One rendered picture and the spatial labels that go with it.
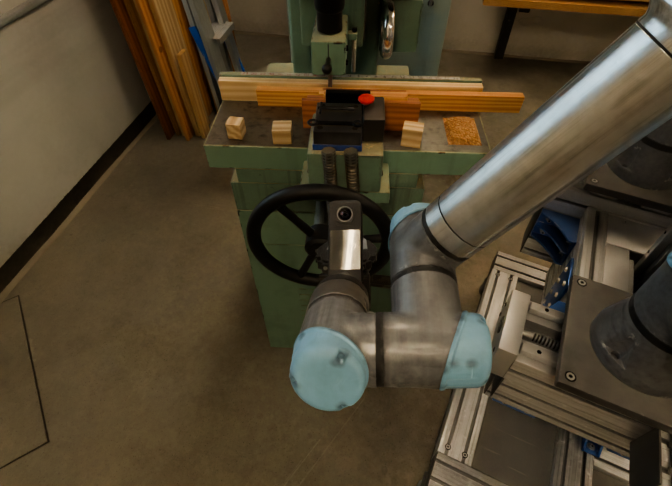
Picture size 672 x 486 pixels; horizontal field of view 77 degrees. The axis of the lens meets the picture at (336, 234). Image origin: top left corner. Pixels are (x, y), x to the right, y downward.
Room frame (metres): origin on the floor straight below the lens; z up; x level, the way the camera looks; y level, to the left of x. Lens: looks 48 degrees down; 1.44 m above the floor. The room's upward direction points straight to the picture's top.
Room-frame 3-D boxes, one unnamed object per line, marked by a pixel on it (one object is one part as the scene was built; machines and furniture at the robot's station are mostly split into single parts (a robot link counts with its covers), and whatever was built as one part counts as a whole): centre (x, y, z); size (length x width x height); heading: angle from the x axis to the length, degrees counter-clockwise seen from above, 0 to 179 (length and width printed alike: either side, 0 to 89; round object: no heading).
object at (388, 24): (1.00, -0.12, 1.02); 0.12 x 0.03 x 0.12; 177
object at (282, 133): (0.75, 0.11, 0.92); 0.04 x 0.04 x 0.03; 1
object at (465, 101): (0.87, -0.12, 0.92); 0.60 x 0.02 x 0.04; 87
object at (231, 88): (0.90, -0.03, 0.93); 0.60 x 0.02 x 0.05; 87
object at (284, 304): (1.00, 0.01, 0.36); 0.58 x 0.45 x 0.71; 177
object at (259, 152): (0.77, -0.02, 0.87); 0.61 x 0.30 x 0.06; 87
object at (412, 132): (0.74, -0.16, 0.92); 0.04 x 0.03 x 0.04; 77
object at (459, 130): (0.78, -0.27, 0.91); 0.10 x 0.07 x 0.02; 177
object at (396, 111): (0.79, -0.05, 0.93); 0.25 x 0.01 x 0.07; 87
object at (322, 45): (0.90, 0.01, 1.03); 0.14 x 0.07 x 0.09; 177
